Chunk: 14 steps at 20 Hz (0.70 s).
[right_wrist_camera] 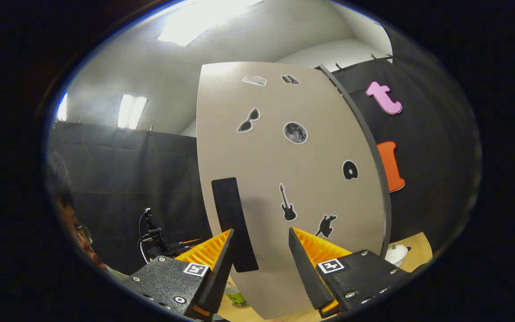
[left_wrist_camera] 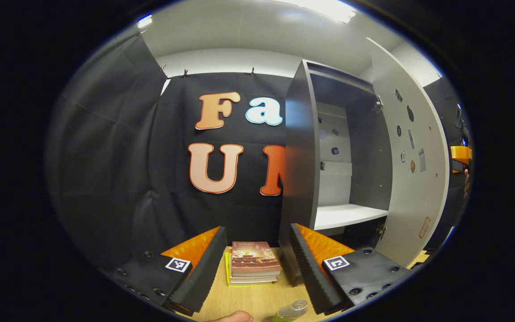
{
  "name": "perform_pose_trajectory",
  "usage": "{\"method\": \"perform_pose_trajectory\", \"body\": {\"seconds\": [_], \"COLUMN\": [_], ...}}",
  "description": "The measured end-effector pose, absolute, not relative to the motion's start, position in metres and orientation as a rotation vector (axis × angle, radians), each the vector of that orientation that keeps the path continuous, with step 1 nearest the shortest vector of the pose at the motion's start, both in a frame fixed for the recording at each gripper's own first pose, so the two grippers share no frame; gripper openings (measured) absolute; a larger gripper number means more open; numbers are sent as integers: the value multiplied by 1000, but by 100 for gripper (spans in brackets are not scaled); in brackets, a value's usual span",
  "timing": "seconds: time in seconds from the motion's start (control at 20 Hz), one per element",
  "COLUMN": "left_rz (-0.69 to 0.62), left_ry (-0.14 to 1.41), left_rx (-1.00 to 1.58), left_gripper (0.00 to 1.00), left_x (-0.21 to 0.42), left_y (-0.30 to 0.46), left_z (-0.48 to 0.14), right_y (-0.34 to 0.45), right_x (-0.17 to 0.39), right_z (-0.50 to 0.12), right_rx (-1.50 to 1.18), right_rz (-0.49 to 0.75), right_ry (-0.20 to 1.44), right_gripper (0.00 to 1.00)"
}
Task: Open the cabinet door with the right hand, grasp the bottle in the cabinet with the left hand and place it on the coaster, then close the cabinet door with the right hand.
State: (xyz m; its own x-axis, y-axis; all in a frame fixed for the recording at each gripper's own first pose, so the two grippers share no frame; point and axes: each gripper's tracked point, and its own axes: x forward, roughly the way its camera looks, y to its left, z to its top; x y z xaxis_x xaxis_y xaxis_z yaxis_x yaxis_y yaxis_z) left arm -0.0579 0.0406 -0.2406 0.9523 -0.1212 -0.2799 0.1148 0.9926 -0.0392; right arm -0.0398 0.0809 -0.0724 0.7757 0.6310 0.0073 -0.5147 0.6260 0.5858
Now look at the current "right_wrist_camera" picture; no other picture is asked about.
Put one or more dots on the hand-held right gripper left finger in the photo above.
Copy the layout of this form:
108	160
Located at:
217	281

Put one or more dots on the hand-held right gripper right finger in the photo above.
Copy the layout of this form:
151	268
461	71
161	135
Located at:
304	273

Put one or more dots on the person's head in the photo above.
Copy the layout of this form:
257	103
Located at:
63	197

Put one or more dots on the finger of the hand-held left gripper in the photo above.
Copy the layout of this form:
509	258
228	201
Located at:
190	241
183	247

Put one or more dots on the small white object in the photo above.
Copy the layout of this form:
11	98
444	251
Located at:
396	256

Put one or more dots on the grey-green shirt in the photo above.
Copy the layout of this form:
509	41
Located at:
116	273

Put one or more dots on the black backdrop cloth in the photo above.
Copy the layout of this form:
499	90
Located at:
128	179

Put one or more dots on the clear bottle with green liquid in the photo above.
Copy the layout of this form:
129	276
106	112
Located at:
236	297

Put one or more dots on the beige cabinet door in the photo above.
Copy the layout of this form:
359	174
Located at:
262	156

